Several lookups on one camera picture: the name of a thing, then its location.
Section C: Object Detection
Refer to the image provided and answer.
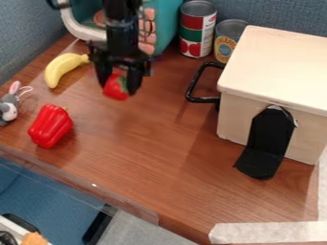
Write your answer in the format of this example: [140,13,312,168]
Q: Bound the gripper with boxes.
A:
[86,19,154,97]

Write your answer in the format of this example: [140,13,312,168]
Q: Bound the red toy strawberry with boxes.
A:
[100,73,131,101]

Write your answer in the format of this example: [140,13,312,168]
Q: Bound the drawer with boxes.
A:
[184,60,227,113]

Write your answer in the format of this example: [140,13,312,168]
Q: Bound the yellow toy banana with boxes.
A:
[43,53,93,90]

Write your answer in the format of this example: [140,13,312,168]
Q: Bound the teal toy appliance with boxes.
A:
[44,0,185,57]

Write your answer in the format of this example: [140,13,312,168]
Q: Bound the red toy pepper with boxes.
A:
[27,103,75,150]

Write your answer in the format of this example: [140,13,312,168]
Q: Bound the red and green can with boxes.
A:
[177,0,219,59]

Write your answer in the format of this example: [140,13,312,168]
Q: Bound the yellow and blue can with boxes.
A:
[211,18,250,64]

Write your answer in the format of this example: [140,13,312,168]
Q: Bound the grey plush rabbit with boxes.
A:
[0,80,35,126]

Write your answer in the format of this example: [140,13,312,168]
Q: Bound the cabinet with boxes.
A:
[214,24,327,167]

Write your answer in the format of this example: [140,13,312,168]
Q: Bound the white paper strip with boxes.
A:
[207,153,327,245]

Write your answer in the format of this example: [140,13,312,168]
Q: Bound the black strap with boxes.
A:
[232,104,299,181]

